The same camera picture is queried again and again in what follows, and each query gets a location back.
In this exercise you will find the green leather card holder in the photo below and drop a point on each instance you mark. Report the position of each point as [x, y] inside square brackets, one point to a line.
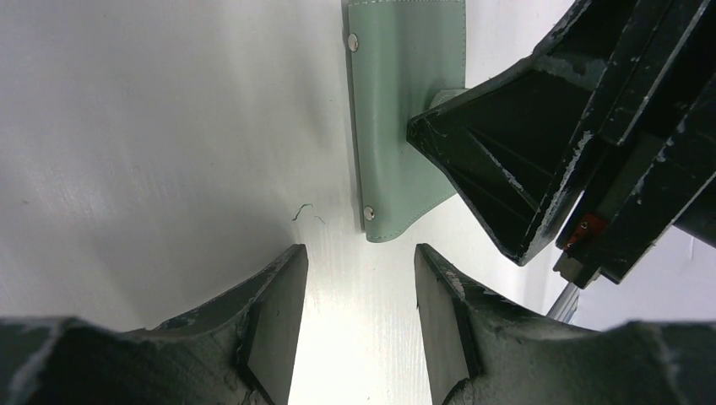
[406, 57]

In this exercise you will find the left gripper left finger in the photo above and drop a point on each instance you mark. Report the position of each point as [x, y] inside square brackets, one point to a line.
[237, 348]

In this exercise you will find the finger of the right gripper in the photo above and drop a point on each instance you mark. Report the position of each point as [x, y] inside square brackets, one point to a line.
[652, 166]
[512, 146]

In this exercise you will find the aluminium rail frame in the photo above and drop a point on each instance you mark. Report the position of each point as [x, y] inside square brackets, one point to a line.
[565, 305]

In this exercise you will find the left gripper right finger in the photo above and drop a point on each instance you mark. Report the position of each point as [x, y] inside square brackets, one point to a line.
[482, 348]

